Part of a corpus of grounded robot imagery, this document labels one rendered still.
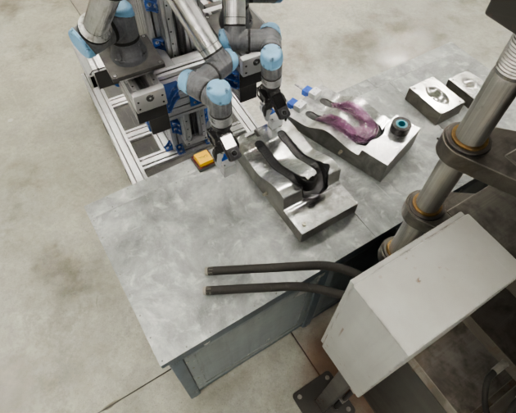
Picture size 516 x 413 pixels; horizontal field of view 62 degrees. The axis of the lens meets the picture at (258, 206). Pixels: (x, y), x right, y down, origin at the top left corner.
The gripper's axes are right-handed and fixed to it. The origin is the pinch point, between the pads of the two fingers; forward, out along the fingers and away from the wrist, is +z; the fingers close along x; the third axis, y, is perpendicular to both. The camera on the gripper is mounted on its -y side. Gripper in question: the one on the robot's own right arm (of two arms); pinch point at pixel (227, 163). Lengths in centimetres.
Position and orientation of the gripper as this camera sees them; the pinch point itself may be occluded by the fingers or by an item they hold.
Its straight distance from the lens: 159.5
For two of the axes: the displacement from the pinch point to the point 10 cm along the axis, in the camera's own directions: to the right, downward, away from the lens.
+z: -0.2, 5.5, 8.4
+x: -8.5, 4.4, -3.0
